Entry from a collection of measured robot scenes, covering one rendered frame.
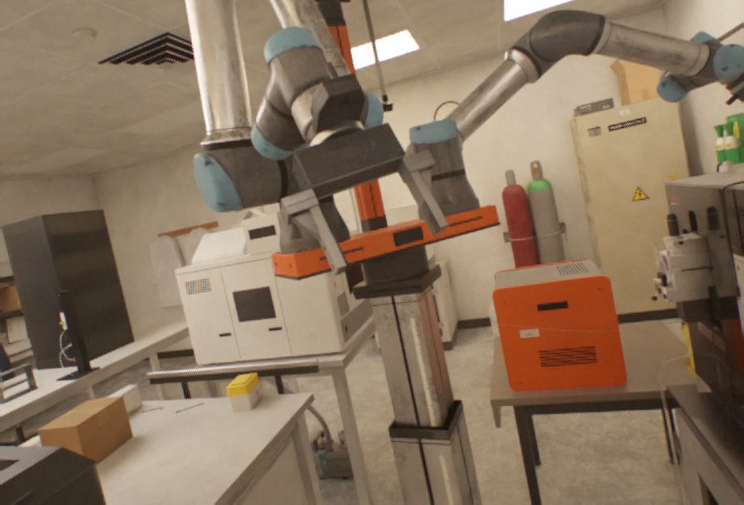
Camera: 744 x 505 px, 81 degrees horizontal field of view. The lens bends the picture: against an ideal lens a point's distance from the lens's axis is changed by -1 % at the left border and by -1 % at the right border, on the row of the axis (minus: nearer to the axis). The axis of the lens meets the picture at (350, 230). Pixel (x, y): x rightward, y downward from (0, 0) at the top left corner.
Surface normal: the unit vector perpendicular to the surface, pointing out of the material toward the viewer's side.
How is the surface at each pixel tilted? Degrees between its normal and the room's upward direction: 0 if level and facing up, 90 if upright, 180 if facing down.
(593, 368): 90
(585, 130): 90
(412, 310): 90
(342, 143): 67
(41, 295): 90
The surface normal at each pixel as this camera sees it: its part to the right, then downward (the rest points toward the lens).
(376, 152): 0.14, -0.39
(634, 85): -0.33, 0.11
